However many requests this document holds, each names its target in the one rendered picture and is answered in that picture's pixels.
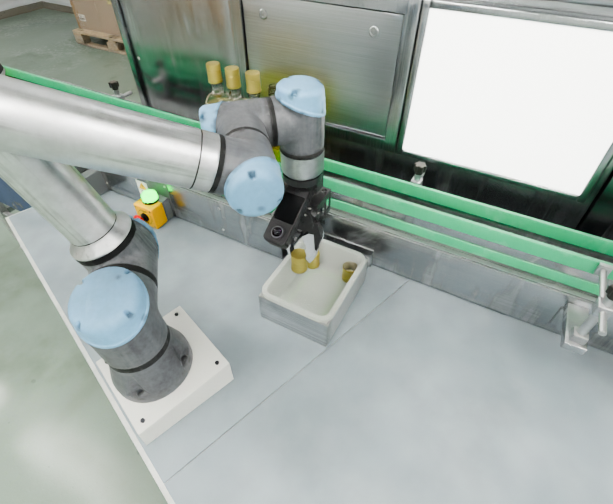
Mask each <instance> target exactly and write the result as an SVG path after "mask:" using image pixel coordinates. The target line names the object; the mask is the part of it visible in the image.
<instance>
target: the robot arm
mask: <svg viewBox="0 0 613 504"><path fill-rule="evenodd" d="M325 115H326V103H325V89H324V85H323V84H322V83H321V82H320V81H319V80H317V79H316V78H313V77H310V76H304V75H295V76H289V77H288V78H283V79H282V80H280V81H279V82H278V83H277V86H276V92H275V96H269V97H263V98H254V99H245V100H236V101H227V102H226V101H220V102H219V103H213V104H207V105H203V106H202V107H201V108H200V109H199V119H200V125H201V129H199V128H196V127H192V126H188V125H185V124H181V123H177V122H174V121H170V120H166V119H163V118H159V117H155V116H152V115H148V114H144V113H140V112H137V111H133V110H129V109H126V108H122V107H118V106H115V105H111V104H107V103H104V102H100V101H96V100H93V99H89V98H85V97H82V96H78V95H74V94H71V93H67V92H63V91H60V90H56V89H52V88H49V87H45V86H41V85H38V84H34V83H30V82H26V81H23V80H19V79H15V78H12V77H8V76H5V68H4V67H3V66H2V65H1V63H0V178H1V179H3V180H4V181H5V182H6V183H7V184H8V185H9V186H10V187H11V188H12V189H13V190H14V191H15V192H17V193H18V194H19V195H20V196H21V197H22V198H23V199H24V200H25V201H26V202H27V203H28V204H30V205H31V206H32V207H33V208H34V209H35V210H36V211H37V212H38V213H39V214H40V215H41V216H42V217H44V218H45V219H46V220H47V221H48V222H49V223H50V224H51V225H52V226H53V227H54V228H55V229H57V230H58V231H59V232H60V233H61V234H62V235H63V236H64V237H65V238H66V239H67V240H68V241H69V242H70V248H69V251H70V254H71V256H72V257H73V258H74V259H75V260H76V261H77V262H78V263H80V264H81V265H82V266H83V267H84V268H85V269H86V270H87V271H88V275H87V276H86V277H85V278H83V279H82V282H83V284H81V285H77V286H76V287H75V288H74V290H73V292H72V294H71V296H70V298H69V302H68V316H69V319H70V322H71V324H72V325H73V327H74V329H75V331H76V332H77V334H78V335H79V336H80V338H81V339H82V340H83V341H85V342H86V343H87V344H89V345H90V346H91V347H92V348H93V349H94V350H95V351H96V352H97V354H98V355H99V356H100V357H101V358H102V359H103V360H104V361H105V362H106V363H107V364H108V365H109V370H110V375H111V380H112V383H113V385H114V387H115V388H116V390H117V391H118V392H119V393H120V394H121V395H122V396H123V397H124V398H126V399H128V400H130V401H132V402H136V403H149V402H154V401H157V400H160V399H162V398H164V397H166V396H168V395H169V394H171V393H172V392H174V391H175V390H176V389H177V388H178V387H179V386H180V385H181V384H182V383H183V382H184V380H185V379H186V377H187V376H188V374H189V372H190V369H191V366H192V361H193V353H192V349H191V346H190V344H189V342H188V341H187V339H186V337H185V336H184V335H183V334H182V333H181V332H180V331H178V330H176V329H174V328H173V327H171V326H169V325H167V324H166V322H165V321H164V319H163V317H162V316H161V314H160V312H159V309H158V259H159V244H158V240H157V236H156V234H155V232H154V230H153V229H152V228H151V226H150V225H149V224H147V223H146V222H145V221H143V220H142V219H140V218H136V219H135V218H132V216H131V215H128V214H127V213H125V212H123V211H113V210H112V209H111V208H110V207H109V205H108V204H107V203H106V202H105V201H104V200H103V199H102V197H101V196H100V195H99V194H98V193H97V192H96V191H95V190H94V188H93V187H92V186H91V185H90V184H89V183H88V182H87V180H86V179H85V178H84V177H83V176H82V175H81V174H80V172H79V171H78V170H77V169H76V168H75V167H74V166H77V167H83V168H88V169H93V170H98V171H103V172H108V173H113V174H118V175H123V176H128V177H133V178H138V179H143V180H148V181H153V182H158V183H163V184H168V185H173V186H178V187H183V188H188V189H193V190H198V191H203V192H210V193H214V194H219V195H224V196H225V198H226V200H227V201H228V203H229V205H230V206H231V208H232V209H234V210H235V211H237V212H238V213H239V214H241V215H244V216H250V217H255V216H261V215H264V214H267V213H269V212H271V211H272V210H273V209H275V208H276V207H277V208H276V210H275V212H274V214H273V216H272V218H271V220H270V222H269V224H268V226H267V228H266V230H265V233H264V235H263V237H264V239H265V240H266V241H267V242H268V243H269V244H272V245H274V246H277V247H279V248H281V249H286V250H287V251H288V253H289V254H290V256H291V252H292V251H293V250H294V246H293V243H294V238H293V237H294V235H295V233H296V231H297V229H299V230H302V231H303V232H304V233H305V234H304V235H303V236H302V239H303V242H304V244H305V247H306V248H305V253H306V258H305V259H306V260H307V261H308V262H309V263H311V262H312V261H313V260H314V258H315V257H316V255H317V252H318V250H319V245H320V243H321V241H322V239H323V237H324V231H323V228H322V226H321V225H320V221H318V219H319V218H320V216H321V215H322V210H323V208H324V216H326V215H327V214H328V212H329V211H330V203H331V189H329V188H326V187H324V186H323V176H324V152H325V150H324V136H325ZM277 146H280V150H279V151H280V156H281V167H280V165H279V163H278V162H277V160H276V157H275V155H274V152H273V149H272V147H277ZM281 169H282V171H281ZM282 174H283V179H282ZM283 180H284V182H285V183H286V184H288V185H287V187H286V190H285V192H284V183H283ZM322 191H327V192H326V193H325V195H324V193H322ZM328 198H329V201H328V207H327V209H326V203H327V199H328Z"/></svg>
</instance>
